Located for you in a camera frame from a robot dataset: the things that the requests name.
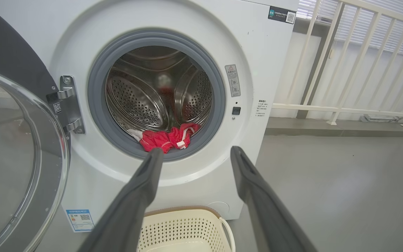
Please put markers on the washing machine door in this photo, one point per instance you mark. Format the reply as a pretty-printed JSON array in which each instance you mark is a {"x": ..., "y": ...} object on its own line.
[{"x": 12, "y": 52}]

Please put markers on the white metal railing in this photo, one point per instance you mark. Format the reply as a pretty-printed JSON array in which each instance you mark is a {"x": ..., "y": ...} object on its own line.
[{"x": 327, "y": 109}]

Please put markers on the metal door hinge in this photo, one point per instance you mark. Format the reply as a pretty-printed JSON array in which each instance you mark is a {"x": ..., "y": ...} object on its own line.
[{"x": 70, "y": 105}]

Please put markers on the white window blinds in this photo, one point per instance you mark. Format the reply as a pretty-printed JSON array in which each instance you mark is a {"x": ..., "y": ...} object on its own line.
[{"x": 362, "y": 21}]

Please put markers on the red garment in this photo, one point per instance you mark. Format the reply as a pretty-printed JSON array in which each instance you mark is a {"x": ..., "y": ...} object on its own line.
[{"x": 159, "y": 140}]

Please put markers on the blue energy label sticker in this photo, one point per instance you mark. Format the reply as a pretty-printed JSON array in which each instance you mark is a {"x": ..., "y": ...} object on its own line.
[{"x": 80, "y": 220}]

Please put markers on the small grey flat device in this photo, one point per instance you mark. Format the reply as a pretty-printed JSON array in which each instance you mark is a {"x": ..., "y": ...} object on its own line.
[{"x": 380, "y": 118}]

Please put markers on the black qr code sticker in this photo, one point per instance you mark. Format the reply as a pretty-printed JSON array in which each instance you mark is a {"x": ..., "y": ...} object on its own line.
[{"x": 282, "y": 15}]

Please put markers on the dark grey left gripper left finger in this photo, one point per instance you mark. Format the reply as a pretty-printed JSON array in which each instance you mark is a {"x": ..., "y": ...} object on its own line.
[{"x": 128, "y": 210}]

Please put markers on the grey warning sticker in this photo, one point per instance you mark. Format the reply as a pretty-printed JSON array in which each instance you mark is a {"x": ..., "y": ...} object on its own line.
[{"x": 233, "y": 80}]

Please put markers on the small QR code sticker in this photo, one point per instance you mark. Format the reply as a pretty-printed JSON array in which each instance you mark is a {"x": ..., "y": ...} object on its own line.
[{"x": 57, "y": 108}]

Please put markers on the white washing machine body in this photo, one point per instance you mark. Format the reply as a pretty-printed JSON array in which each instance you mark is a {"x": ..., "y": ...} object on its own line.
[{"x": 82, "y": 35}]

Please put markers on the cream perforated laundry basket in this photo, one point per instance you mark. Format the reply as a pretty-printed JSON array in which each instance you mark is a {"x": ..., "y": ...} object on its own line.
[{"x": 187, "y": 231}]

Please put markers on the grey rubber door seal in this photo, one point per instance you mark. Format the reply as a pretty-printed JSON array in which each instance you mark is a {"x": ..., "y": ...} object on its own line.
[{"x": 96, "y": 94}]

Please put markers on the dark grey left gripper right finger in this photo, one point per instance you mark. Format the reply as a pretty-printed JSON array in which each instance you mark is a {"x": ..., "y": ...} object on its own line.
[{"x": 268, "y": 217}]

